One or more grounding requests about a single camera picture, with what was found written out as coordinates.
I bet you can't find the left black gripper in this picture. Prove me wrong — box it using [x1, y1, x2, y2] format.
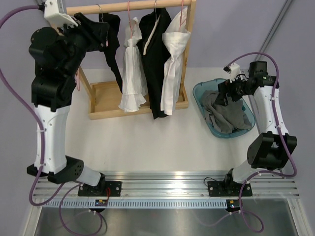
[57, 12, 109, 78]

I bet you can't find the grey pleated skirt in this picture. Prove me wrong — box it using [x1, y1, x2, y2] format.
[200, 90, 252, 134]

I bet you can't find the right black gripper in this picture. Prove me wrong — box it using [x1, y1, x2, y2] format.
[215, 73, 252, 107]

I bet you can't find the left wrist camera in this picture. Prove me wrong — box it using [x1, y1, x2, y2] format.
[43, 0, 78, 29]

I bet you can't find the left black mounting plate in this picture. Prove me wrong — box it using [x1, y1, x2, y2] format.
[78, 181, 122, 197]

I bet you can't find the teal plastic basin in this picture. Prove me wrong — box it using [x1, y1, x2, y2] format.
[192, 78, 256, 138]

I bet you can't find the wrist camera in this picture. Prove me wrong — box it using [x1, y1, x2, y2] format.
[223, 63, 241, 83]
[43, 0, 78, 29]

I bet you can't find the cream hanger of black skirt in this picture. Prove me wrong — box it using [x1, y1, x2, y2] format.
[143, 0, 160, 56]

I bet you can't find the small black skirt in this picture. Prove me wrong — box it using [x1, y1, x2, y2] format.
[98, 13, 123, 92]

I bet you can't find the pink clip hanger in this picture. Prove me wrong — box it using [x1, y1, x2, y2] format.
[97, 4, 109, 47]

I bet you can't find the pink wire hanger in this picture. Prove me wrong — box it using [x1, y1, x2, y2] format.
[74, 70, 80, 91]

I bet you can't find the wooden clothes rack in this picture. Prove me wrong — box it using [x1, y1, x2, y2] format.
[67, 0, 196, 119]

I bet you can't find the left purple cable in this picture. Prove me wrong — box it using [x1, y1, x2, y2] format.
[0, 6, 82, 206]

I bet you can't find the pink hanger at right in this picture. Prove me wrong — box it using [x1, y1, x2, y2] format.
[178, 0, 187, 32]

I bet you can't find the black mounting plate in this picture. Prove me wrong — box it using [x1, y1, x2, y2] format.
[78, 181, 122, 197]
[207, 180, 242, 197]

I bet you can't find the pink hanger of white skirt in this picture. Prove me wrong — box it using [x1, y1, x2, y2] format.
[127, 1, 139, 40]

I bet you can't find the white pleated skirt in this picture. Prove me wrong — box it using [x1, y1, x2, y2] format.
[119, 18, 148, 113]

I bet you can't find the white slotted cable duct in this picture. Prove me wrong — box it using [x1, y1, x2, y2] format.
[46, 199, 227, 209]

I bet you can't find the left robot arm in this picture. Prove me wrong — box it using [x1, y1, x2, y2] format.
[27, 13, 109, 196]

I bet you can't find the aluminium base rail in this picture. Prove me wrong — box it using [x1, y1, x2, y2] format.
[33, 171, 301, 199]

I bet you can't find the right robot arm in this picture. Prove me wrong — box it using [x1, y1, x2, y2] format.
[216, 61, 297, 195]

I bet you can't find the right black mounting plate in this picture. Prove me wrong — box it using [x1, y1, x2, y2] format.
[207, 180, 242, 197]

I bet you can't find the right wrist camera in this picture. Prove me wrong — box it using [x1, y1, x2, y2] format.
[223, 63, 241, 83]

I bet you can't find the white skirt on right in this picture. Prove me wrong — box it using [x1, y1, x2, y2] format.
[160, 15, 190, 116]

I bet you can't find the long black skirt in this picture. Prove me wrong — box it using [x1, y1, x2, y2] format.
[137, 8, 171, 119]

